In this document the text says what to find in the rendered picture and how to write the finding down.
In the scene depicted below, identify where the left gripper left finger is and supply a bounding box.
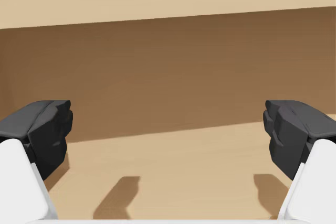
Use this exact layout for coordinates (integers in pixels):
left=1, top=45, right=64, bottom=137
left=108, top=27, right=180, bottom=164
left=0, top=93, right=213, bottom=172
left=0, top=100, right=74, bottom=221

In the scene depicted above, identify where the pale wooden shelf unit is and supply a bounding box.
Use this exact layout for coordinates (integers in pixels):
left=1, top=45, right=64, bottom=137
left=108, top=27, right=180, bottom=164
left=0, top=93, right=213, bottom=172
left=0, top=0, right=336, bottom=221

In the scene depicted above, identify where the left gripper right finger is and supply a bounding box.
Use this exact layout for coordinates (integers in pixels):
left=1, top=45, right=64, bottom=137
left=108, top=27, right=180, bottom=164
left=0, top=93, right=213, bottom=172
left=262, top=100, right=336, bottom=221

